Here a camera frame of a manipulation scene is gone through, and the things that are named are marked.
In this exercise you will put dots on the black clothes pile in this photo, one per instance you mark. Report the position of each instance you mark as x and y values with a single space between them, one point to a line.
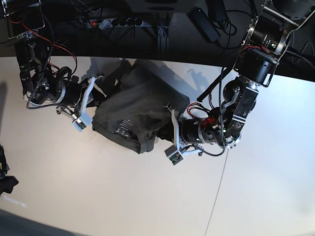
7 183

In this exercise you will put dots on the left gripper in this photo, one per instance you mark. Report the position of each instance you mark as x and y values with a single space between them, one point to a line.
194 132

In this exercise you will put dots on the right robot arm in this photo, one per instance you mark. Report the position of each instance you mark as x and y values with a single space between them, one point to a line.
47 67

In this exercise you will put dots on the aluminium frame post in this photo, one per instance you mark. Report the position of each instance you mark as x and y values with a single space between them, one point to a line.
163 22

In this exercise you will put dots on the grey green T-shirt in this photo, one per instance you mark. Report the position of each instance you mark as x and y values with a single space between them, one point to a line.
132 117

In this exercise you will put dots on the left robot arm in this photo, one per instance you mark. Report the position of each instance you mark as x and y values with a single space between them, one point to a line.
230 98

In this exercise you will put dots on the grey power strip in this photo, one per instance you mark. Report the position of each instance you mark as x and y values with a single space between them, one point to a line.
123 22

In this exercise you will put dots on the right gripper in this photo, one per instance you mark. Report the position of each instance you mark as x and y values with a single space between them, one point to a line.
69 96

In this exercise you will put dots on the black power adapter brick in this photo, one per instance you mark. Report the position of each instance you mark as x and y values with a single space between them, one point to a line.
203 25

